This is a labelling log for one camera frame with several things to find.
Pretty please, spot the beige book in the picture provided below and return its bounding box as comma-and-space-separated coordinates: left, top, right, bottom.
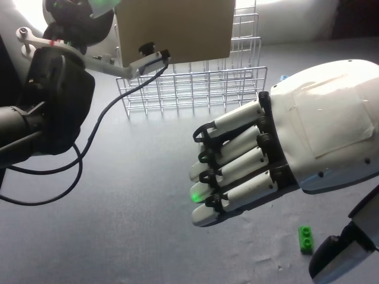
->
114, 0, 236, 68

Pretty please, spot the green toy brick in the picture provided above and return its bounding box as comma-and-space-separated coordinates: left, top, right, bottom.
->
298, 225, 314, 255

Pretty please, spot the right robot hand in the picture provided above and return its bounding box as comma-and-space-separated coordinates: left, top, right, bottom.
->
189, 59, 379, 280

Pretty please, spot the white backdrop sheet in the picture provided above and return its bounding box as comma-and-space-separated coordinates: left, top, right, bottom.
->
0, 0, 338, 72

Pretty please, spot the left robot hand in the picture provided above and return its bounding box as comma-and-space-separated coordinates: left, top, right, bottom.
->
43, 0, 123, 54

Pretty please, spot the wire file rack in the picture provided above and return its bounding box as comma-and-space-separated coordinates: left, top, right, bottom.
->
114, 0, 269, 119

